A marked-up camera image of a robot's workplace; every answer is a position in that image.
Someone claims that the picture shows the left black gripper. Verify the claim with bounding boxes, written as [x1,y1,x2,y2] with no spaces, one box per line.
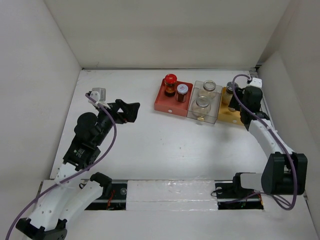
[94,99,140,146]

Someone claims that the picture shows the small white bottle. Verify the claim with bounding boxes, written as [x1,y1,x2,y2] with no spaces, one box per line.
[221,81,233,105]

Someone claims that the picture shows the red-capped sauce bottle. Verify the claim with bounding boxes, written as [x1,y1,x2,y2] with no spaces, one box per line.
[164,73,177,97]

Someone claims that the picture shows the wide clear glass jar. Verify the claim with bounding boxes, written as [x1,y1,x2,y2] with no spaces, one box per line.
[191,96,211,118]

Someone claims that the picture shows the silver-lid brown spice jar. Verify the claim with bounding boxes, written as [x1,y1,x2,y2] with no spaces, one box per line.
[176,84,189,103]

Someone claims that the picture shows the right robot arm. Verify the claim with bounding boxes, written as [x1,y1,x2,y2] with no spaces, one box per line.
[229,86,308,196]

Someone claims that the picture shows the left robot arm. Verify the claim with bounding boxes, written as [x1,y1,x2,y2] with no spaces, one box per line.
[15,98,140,240]

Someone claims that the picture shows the yellow tray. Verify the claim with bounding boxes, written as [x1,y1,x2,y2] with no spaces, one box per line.
[217,97,244,126]

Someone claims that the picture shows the red tray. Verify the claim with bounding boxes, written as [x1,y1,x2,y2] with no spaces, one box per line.
[154,79,194,117]

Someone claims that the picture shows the clear plastic tray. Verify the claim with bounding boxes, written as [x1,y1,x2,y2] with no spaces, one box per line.
[187,80,223,124]

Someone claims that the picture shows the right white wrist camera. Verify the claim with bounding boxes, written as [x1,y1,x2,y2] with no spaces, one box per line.
[247,77,263,89]

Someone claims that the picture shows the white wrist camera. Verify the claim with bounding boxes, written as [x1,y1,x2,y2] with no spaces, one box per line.
[247,77,263,89]
[85,87,109,108]

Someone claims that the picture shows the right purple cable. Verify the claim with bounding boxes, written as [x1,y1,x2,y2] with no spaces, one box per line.
[232,74,299,211]

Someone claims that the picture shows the purple cable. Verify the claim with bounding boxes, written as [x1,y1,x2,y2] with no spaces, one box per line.
[232,74,299,211]
[5,92,118,240]

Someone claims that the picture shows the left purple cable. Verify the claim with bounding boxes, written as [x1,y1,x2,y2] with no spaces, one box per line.
[5,92,118,240]

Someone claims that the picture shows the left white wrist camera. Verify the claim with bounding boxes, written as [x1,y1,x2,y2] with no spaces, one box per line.
[85,87,109,108]

